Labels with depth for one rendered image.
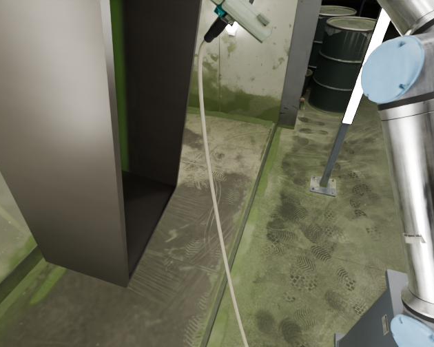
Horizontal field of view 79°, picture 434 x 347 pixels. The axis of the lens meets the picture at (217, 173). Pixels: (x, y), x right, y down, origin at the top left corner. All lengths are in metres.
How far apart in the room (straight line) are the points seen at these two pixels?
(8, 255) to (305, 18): 2.61
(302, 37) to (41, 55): 2.26
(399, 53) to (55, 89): 0.64
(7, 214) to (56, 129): 1.27
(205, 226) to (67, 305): 0.89
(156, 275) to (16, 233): 0.82
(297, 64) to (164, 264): 2.01
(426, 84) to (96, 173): 0.71
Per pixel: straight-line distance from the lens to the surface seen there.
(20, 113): 0.72
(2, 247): 1.89
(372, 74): 0.66
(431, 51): 0.66
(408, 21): 0.81
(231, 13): 0.83
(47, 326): 1.77
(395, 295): 1.11
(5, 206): 1.91
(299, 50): 2.65
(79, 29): 0.52
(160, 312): 1.60
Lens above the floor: 1.51
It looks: 41 degrees down
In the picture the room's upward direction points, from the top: straight up
